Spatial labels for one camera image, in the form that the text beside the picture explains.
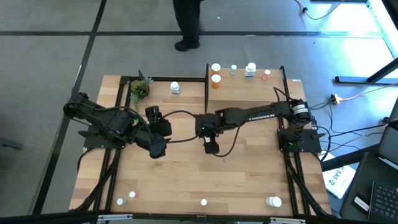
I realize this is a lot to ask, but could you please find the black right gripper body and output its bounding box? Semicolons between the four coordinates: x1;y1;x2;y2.
195;113;220;156

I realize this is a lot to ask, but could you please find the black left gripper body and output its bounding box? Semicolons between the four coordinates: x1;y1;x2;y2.
144;105;172;144

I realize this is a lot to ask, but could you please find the white Melatonin supplement bottle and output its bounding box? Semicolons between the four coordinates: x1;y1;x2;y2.
244;62;257;79

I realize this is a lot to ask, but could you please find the wooden shelf board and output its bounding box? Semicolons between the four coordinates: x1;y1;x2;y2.
207;68;287;103

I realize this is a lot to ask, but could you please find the green artificial plant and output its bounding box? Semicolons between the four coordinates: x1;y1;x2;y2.
129;70;154;113

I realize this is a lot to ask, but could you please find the black plant pot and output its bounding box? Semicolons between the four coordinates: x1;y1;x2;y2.
130;80;151;100

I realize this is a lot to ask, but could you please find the large white pill bottle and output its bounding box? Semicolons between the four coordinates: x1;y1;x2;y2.
265;195;283;208

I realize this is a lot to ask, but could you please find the person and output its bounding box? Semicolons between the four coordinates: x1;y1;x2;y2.
172;0;202;52

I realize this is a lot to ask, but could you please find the black desk leg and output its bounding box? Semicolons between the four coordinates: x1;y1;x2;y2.
334;57;398;85
320;144;380;172

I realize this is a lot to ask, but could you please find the white box blue print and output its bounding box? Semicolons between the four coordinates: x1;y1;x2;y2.
322;152;358;200

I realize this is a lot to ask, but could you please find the grey chair base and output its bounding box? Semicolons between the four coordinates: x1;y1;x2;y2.
0;136;25;151

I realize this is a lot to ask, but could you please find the black laptop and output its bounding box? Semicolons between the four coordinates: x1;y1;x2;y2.
338;151;398;223

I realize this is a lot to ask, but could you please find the black device white label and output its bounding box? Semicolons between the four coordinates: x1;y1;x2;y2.
351;194;371;215

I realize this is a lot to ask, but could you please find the dark grey monitor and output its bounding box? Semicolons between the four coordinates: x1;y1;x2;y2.
377;98;398;171

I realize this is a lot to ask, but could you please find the black keyboard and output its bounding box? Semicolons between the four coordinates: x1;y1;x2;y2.
368;181;398;223

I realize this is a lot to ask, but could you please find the black shelf side frame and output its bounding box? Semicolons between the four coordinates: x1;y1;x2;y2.
279;65;293;103
204;63;210;114

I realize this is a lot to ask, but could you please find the black right camera cable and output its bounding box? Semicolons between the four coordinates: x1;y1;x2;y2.
214;123;243;158

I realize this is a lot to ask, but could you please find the black aluminium table frame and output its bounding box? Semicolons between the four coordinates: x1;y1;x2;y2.
72;75;333;218

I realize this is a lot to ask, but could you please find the silver metal bracket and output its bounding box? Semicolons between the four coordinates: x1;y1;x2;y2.
97;213;134;222
269;217;307;224

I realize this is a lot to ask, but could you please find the black camera frame bar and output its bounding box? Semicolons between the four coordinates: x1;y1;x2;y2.
0;210;398;224

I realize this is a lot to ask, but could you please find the pale floor cable black plug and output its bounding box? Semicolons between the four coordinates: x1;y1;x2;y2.
294;0;345;21

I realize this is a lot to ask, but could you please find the beige extension cord yellow plug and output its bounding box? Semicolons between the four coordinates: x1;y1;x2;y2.
329;81;398;105

